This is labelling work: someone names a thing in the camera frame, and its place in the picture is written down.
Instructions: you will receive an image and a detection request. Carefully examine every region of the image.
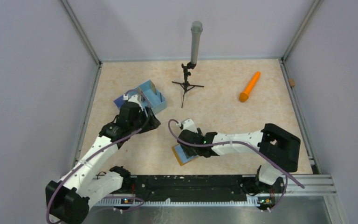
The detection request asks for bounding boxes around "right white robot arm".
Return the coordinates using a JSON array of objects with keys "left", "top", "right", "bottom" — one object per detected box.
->
[{"left": 169, "top": 119, "right": 305, "bottom": 192}]

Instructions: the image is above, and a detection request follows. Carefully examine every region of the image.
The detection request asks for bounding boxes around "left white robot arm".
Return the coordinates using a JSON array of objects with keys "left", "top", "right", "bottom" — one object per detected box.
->
[{"left": 45, "top": 93, "right": 161, "bottom": 224}]

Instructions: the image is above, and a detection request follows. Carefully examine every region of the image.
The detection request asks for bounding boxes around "card in organizer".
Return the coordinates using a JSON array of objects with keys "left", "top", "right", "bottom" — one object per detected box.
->
[
  {"left": 150, "top": 81, "right": 157, "bottom": 95},
  {"left": 138, "top": 87, "right": 144, "bottom": 97}
]

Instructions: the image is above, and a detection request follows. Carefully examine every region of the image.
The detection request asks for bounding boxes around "blue compartment organizer box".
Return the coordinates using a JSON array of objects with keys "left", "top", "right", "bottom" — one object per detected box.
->
[{"left": 113, "top": 79, "right": 167, "bottom": 115}]

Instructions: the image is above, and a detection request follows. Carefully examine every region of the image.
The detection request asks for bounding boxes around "black tripod stand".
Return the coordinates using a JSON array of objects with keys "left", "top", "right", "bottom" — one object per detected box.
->
[{"left": 172, "top": 62, "right": 204, "bottom": 108}]

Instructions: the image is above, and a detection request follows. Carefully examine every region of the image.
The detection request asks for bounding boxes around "orange marker pen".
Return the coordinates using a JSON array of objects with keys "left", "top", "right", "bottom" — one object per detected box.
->
[{"left": 239, "top": 71, "right": 261, "bottom": 102}]

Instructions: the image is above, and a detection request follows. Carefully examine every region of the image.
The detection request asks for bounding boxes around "grey microphone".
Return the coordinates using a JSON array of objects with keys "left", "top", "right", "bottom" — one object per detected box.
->
[{"left": 190, "top": 21, "right": 203, "bottom": 64}]

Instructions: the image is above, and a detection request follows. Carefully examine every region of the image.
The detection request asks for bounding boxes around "small wooden block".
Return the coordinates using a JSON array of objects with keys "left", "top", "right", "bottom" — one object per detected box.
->
[{"left": 288, "top": 78, "right": 296, "bottom": 88}]

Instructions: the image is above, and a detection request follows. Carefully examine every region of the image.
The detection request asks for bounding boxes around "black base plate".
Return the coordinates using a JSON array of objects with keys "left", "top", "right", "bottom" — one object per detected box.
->
[{"left": 102, "top": 175, "right": 286, "bottom": 205}]

